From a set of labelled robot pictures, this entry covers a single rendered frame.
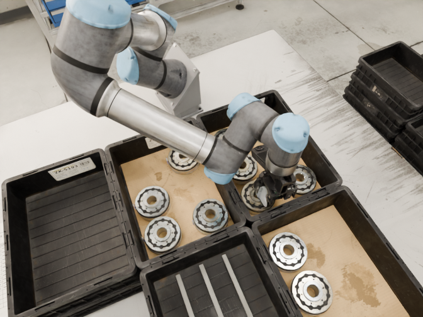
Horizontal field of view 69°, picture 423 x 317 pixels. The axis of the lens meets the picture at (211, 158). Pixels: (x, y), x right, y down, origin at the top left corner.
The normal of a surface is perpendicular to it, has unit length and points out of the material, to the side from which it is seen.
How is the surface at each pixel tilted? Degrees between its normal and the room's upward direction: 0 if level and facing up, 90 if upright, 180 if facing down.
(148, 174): 0
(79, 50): 61
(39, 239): 0
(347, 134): 0
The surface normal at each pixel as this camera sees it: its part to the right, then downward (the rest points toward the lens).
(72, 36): -0.21, 0.31
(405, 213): -0.03, -0.53
